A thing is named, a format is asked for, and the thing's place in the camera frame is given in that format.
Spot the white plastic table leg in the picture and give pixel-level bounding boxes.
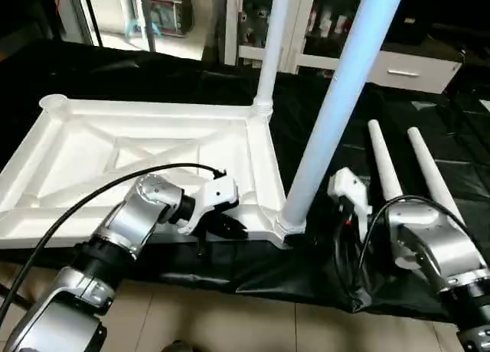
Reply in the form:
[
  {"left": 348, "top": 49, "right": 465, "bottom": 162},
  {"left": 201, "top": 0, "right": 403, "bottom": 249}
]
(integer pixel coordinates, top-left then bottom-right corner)
[
  {"left": 406, "top": 126, "right": 462, "bottom": 224},
  {"left": 367, "top": 119, "right": 403, "bottom": 204},
  {"left": 252, "top": 0, "right": 296, "bottom": 117},
  {"left": 275, "top": 0, "right": 408, "bottom": 240}
]

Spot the white plastic table top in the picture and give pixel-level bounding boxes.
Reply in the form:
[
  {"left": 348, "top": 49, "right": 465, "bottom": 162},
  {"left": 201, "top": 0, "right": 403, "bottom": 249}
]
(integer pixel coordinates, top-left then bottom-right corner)
[{"left": 0, "top": 94, "right": 309, "bottom": 250}]

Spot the black work mat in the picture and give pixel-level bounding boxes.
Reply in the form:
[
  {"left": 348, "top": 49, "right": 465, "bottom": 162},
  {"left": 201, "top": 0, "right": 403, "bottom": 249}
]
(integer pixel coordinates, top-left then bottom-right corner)
[{"left": 0, "top": 38, "right": 490, "bottom": 326}]

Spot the white drawer unit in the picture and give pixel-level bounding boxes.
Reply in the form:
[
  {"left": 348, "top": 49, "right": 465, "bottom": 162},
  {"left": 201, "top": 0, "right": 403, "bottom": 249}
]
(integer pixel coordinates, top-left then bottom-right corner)
[{"left": 366, "top": 47, "right": 465, "bottom": 95}]

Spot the white glass-door cabinet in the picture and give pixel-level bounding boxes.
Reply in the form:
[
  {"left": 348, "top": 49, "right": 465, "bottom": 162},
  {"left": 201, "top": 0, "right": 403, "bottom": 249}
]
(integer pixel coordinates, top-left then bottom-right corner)
[{"left": 224, "top": 0, "right": 384, "bottom": 76}]

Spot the blue grey floor appliance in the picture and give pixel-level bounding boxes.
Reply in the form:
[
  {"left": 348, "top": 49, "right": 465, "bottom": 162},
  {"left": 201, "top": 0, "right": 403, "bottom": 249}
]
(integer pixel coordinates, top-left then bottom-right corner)
[{"left": 130, "top": 0, "right": 192, "bottom": 37}]

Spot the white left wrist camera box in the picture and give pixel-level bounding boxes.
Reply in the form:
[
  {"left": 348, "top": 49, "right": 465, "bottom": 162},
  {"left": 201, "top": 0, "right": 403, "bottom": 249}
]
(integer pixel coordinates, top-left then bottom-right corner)
[{"left": 175, "top": 176, "right": 240, "bottom": 236}]

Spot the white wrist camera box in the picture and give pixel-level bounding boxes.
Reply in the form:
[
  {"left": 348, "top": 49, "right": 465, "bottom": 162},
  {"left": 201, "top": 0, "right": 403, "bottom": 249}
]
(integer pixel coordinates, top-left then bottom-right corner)
[
  {"left": 175, "top": 176, "right": 240, "bottom": 236},
  {"left": 327, "top": 168, "right": 374, "bottom": 221}
]

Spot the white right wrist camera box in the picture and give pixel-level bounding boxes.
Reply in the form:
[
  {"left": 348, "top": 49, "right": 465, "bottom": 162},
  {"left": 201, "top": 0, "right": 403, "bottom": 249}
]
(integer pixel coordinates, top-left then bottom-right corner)
[{"left": 327, "top": 168, "right": 374, "bottom": 221}]

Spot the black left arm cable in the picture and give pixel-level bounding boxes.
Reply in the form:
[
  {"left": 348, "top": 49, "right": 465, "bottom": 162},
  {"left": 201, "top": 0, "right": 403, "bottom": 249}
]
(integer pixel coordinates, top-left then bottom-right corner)
[{"left": 0, "top": 162, "right": 227, "bottom": 326}]

